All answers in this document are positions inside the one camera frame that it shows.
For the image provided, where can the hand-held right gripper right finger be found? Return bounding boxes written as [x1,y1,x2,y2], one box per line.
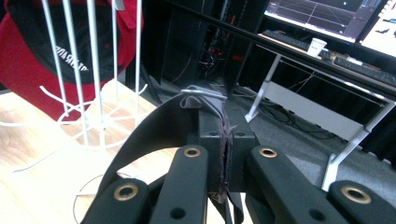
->
[224,98,350,224]

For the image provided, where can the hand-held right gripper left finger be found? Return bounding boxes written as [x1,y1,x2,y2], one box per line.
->
[148,108,226,224]

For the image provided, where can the white wire hat rack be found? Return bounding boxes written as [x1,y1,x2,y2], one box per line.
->
[0,0,150,224]

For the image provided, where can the red and black cap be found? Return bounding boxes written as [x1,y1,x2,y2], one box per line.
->
[0,0,145,123]

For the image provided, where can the white-legged desk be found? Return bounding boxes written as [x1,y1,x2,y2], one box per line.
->
[162,0,396,100]

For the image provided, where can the white paper cup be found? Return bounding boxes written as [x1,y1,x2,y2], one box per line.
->
[306,37,329,58]

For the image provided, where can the black keyboard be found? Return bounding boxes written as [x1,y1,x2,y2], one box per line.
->
[261,29,332,60]
[332,56,396,88]

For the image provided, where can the large computer monitor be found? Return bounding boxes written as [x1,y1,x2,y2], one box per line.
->
[263,0,388,44]

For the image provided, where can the white-screen computer monitor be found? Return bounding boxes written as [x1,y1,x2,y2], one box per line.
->
[360,0,396,58]

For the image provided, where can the black floor cables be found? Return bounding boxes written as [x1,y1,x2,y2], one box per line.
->
[230,83,337,141]

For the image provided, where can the white metal desk frame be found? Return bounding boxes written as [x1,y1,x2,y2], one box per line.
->
[244,46,396,192]

